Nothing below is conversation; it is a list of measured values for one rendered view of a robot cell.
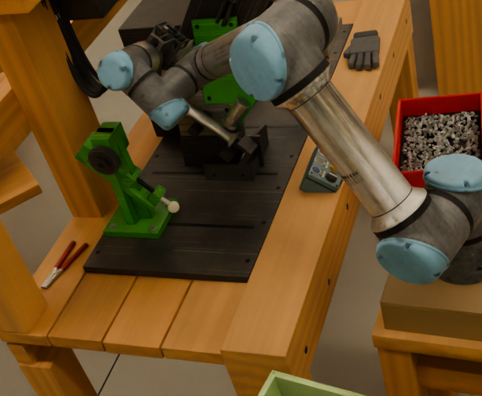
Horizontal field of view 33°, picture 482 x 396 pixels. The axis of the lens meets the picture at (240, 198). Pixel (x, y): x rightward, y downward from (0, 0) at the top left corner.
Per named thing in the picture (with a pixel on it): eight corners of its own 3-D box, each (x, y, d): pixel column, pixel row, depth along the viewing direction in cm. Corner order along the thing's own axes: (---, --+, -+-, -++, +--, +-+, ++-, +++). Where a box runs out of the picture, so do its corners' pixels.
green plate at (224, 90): (259, 92, 202) (247, 9, 194) (248, 103, 195) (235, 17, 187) (217, 93, 206) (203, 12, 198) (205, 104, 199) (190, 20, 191)
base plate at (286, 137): (354, 28, 251) (353, 23, 250) (250, 284, 174) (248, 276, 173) (229, 36, 267) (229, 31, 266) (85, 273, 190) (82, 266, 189)
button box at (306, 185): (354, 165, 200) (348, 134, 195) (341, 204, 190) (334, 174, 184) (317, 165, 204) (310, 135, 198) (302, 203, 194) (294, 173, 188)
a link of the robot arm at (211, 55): (340, -46, 137) (189, 38, 176) (303, -15, 131) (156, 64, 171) (374, 12, 140) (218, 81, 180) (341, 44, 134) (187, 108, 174)
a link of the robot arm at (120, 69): (116, 103, 162) (86, 73, 162) (141, 89, 172) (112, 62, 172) (137, 75, 158) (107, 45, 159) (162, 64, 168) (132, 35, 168)
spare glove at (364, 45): (346, 39, 243) (344, 32, 241) (381, 34, 240) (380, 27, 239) (342, 75, 228) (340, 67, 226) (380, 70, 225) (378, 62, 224)
